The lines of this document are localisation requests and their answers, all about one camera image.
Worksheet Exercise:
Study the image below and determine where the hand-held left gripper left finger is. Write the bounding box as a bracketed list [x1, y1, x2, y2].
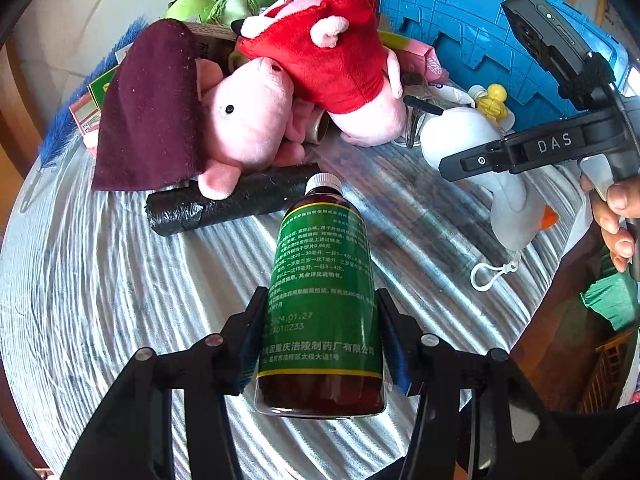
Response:
[60, 286, 271, 480]

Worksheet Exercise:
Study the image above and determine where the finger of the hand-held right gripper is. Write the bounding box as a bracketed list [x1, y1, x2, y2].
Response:
[439, 141, 511, 184]

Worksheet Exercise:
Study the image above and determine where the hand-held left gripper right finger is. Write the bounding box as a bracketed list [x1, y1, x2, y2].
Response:
[375, 287, 583, 480]

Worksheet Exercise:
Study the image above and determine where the brown bottle with green label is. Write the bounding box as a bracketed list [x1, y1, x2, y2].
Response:
[254, 172, 388, 418]

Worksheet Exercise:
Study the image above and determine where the blue plastic crate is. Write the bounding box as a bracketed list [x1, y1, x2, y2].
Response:
[378, 0, 628, 136]

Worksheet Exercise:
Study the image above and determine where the large pink pig plush maroon dress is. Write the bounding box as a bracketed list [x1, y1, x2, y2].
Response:
[91, 18, 307, 200]

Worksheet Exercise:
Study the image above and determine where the person's right hand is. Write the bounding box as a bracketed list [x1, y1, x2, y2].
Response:
[580, 172, 640, 273]

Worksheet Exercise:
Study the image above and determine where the white goose plush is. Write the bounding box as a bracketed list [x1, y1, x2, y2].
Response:
[419, 105, 560, 292]

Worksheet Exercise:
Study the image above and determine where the small yellow duck toy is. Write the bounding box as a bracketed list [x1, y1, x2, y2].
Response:
[467, 83, 511, 123]

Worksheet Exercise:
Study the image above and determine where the clear plastic cup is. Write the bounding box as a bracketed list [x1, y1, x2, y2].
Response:
[402, 95, 443, 148]

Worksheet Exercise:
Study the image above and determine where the white packet with blue print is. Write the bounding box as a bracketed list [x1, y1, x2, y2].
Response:
[435, 82, 473, 108]

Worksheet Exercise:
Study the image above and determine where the pink packet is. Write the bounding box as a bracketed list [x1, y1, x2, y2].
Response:
[400, 35, 446, 83]

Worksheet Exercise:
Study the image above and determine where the black bag roll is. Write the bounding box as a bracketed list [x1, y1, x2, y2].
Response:
[146, 162, 321, 237]

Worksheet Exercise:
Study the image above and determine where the pink pig plush red dress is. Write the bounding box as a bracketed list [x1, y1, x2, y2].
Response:
[235, 0, 407, 147]

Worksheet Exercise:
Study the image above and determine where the green cloth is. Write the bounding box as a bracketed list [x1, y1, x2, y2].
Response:
[580, 260, 640, 331]

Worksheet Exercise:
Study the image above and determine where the wooden furniture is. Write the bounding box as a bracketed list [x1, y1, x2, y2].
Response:
[577, 327, 640, 413]

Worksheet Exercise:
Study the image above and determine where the beige printed box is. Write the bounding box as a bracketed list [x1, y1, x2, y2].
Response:
[190, 22, 238, 61]

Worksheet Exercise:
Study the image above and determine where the red and white small box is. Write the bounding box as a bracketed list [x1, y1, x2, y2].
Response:
[70, 97, 103, 143]

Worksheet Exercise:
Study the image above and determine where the green medicine box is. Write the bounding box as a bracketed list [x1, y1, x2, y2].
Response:
[87, 62, 126, 111]

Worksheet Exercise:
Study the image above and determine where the light green frog plush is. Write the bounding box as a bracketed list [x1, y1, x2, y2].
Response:
[165, 0, 266, 36]

